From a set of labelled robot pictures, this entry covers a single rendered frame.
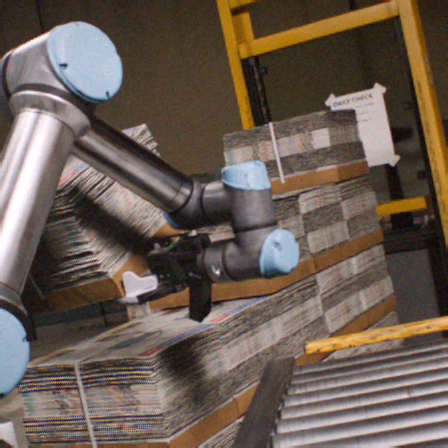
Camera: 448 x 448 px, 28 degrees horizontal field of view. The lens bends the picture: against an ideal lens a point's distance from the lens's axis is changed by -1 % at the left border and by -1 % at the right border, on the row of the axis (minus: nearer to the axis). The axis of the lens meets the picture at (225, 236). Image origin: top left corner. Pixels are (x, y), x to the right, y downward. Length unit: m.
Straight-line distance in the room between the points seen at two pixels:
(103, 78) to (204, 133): 7.67
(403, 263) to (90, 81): 2.41
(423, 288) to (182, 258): 2.02
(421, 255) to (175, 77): 5.81
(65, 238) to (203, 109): 7.32
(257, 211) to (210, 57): 7.51
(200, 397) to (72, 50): 0.95
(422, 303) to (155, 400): 1.86
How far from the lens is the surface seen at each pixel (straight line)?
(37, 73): 1.24
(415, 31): 3.28
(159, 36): 9.07
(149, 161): 1.48
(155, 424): 1.84
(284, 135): 2.87
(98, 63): 1.25
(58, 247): 1.66
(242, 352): 2.13
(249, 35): 3.60
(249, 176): 1.46
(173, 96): 8.98
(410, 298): 3.52
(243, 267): 1.48
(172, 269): 1.57
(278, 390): 1.40
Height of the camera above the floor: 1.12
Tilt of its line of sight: 3 degrees down
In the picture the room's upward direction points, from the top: 12 degrees counter-clockwise
